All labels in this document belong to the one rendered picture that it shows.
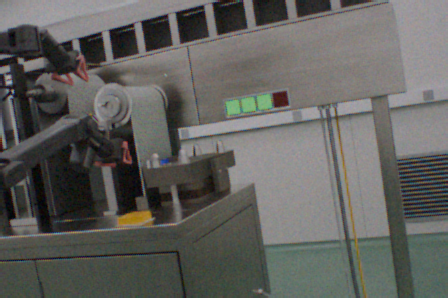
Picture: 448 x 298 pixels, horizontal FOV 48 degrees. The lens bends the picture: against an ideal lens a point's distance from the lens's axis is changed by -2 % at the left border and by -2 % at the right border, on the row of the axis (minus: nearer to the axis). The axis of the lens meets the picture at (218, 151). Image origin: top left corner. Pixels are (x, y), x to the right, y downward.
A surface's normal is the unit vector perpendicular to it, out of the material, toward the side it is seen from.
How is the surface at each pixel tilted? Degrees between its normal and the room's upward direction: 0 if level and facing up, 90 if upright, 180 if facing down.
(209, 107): 90
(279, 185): 90
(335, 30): 90
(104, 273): 90
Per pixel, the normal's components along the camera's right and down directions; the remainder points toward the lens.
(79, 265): -0.37, 0.11
